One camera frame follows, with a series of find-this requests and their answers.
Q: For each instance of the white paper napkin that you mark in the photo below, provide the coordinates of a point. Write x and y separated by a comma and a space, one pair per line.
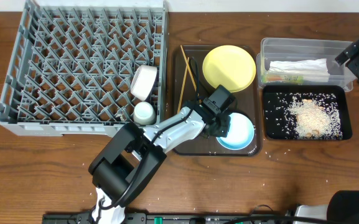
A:
311, 70

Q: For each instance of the dark brown serving tray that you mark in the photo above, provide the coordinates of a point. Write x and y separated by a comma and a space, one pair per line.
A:
247, 103

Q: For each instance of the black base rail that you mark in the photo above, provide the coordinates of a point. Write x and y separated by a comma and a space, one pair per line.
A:
137, 218

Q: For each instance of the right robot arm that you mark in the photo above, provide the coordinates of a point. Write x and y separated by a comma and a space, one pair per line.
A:
344, 205

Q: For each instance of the green orange snack wrapper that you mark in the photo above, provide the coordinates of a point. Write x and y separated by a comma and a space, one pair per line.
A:
277, 78

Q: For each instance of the light blue round bowl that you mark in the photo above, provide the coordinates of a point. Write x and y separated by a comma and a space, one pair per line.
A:
240, 133

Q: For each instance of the wooden chopstick, long diagonal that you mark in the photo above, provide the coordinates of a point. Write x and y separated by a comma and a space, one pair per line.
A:
190, 72

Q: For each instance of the black rectangular waste tray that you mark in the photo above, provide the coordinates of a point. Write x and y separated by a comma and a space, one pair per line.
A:
336, 90

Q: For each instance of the grey plastic dish rack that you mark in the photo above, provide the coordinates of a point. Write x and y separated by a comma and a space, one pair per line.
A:
71, 67

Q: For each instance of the rice food scraps pile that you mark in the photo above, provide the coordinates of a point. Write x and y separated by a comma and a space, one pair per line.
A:
304, 116

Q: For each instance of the white plastic cup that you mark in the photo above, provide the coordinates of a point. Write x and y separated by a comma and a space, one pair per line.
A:
144, 114

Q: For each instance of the clear plastic waste bin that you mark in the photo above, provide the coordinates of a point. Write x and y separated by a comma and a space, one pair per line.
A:
287, 49

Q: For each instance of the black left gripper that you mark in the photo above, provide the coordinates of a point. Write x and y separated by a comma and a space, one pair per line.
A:
225, 124

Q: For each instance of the yellow round plate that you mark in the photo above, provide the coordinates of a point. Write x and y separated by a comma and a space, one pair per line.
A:
230, 66

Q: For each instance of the white round bowl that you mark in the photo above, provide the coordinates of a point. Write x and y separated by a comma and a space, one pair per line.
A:
143, 81

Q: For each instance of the wooden chopstick, lower left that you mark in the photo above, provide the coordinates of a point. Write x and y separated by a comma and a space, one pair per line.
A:
182, 90

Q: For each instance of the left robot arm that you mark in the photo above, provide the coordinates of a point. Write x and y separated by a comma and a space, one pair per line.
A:
128, 162

